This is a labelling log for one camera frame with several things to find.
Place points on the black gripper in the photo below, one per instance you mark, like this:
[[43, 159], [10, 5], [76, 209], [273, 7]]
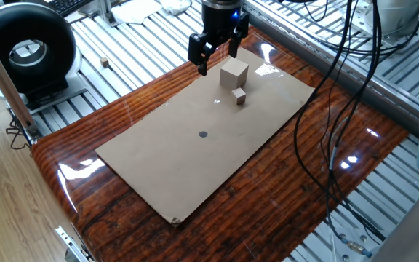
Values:
[[221, 18]]

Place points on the tiny wooden cube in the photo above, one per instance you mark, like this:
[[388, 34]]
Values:
[[104, 62]]

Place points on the white cylindrical device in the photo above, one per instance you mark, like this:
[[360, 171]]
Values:
[[391, 14]]

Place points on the aluminium frame rail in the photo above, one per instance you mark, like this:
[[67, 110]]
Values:
[[286, 34]]

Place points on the crumpled white cloth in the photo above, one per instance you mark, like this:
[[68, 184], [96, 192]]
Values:
[[175, 5]]

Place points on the small wooden block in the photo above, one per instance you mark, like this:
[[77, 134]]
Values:
[[238, 96]]

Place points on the aluminium bracket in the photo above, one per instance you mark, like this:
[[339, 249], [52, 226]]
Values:
[[107, 12]]

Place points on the black keyboard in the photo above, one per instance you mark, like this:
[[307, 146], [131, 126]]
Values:
[[67, 5]]

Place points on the glossy dark wooden board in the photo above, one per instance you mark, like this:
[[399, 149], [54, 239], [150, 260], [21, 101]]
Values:
[[267, 203]]

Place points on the brown cardboard sheet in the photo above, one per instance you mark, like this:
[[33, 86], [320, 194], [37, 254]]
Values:
[[180, 163]]

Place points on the flat white cloth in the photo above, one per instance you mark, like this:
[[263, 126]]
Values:
[[136, 11]]

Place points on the large wooden block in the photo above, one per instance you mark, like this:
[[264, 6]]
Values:
[[233, 74]]

